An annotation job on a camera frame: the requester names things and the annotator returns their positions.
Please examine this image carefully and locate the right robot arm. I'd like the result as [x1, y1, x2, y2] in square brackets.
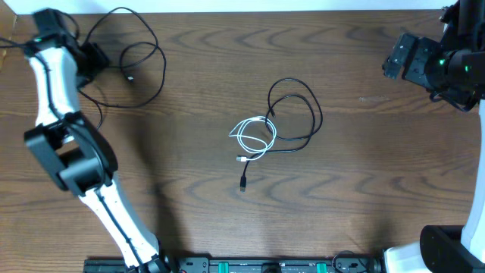
[376, 0, 484, 272]

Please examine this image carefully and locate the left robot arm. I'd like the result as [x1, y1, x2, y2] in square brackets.
[23, 8, 178, 272]

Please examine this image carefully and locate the white usb cable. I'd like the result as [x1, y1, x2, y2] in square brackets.
[227, 115, 278, 163]

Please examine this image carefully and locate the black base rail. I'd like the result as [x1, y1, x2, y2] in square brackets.
[83, 253, 386, 273]

